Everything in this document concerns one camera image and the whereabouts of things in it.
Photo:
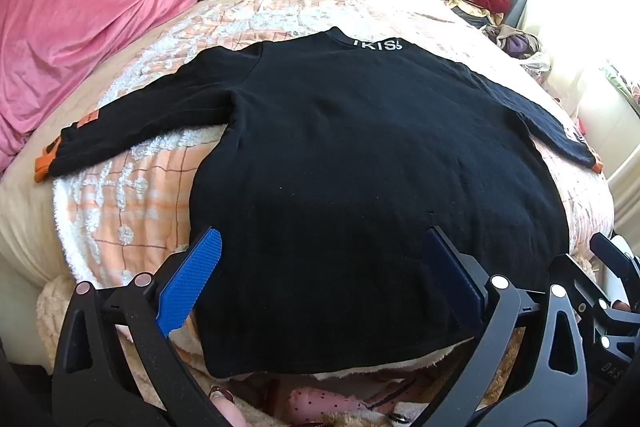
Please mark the green patterned cloth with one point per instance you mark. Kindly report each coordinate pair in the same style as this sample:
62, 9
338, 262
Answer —
622, 84

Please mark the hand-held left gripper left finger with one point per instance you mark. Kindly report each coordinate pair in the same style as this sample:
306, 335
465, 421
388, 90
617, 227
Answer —
192, 279

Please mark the plastic bag of clothes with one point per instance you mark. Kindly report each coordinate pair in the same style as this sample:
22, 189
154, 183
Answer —
520, 47

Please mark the beige fuzzy blanket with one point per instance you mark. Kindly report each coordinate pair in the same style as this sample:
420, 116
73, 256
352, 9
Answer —
55, 307

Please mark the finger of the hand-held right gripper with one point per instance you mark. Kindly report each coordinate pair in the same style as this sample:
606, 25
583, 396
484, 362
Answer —
607, 249
575, 269

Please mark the person's left hand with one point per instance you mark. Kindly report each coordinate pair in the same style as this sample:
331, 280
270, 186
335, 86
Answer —
227, 409

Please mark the black long-sleeve sweater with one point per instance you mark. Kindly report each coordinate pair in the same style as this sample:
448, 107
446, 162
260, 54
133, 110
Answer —
350, 157

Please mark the peach checked fleece blanket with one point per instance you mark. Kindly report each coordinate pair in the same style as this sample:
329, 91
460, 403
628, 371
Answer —
150, 187

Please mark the pink blanket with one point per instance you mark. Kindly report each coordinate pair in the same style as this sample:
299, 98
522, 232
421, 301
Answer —
75, 32

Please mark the red bag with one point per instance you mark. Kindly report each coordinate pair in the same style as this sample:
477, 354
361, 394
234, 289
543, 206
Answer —
581, 132

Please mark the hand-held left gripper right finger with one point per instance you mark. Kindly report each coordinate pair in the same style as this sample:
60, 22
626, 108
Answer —
452, 279

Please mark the pink dotted pajama pants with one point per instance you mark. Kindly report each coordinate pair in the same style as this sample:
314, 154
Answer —
340, 402

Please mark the dark bedside cabinet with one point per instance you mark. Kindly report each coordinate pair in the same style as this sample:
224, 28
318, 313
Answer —
517, 9

